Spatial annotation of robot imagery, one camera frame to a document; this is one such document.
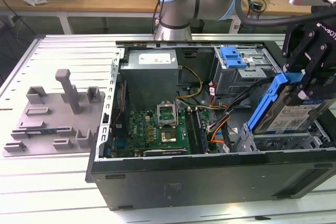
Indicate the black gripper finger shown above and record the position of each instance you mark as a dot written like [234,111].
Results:
[291,43]
[308,87]

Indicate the hard disk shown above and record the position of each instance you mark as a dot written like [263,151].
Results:
[288,116]

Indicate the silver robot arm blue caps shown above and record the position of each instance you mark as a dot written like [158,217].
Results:
[183,1]

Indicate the grey disk bay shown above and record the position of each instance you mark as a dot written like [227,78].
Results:
[288,136]

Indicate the white printed tag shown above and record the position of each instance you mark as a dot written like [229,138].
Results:
[236,26]

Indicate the blue plastic drive latch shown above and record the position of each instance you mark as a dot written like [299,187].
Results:
[232,58]

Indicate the grey optical drive cage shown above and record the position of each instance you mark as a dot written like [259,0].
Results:
[231,82]

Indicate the black RAM stick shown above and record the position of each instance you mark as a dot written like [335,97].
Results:
[202,132]

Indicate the black RAM slot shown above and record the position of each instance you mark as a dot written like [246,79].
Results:
[190,129]

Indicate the CPU socket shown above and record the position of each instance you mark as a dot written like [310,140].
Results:
[168,136]

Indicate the grey power supply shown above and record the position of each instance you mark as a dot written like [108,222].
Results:
[147,82]

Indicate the black PC case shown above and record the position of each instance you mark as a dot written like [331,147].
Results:
[183,182]

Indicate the black graphics card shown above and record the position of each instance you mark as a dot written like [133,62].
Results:
[165,152]

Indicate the green motherboard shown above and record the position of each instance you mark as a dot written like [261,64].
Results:
[141,129]

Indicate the black case fan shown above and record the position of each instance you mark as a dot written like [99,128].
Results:
[120,108]

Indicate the grey parts rack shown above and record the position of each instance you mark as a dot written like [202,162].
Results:
[52,119]

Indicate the dark RAM stick with label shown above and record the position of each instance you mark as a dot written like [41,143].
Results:
[39,131]

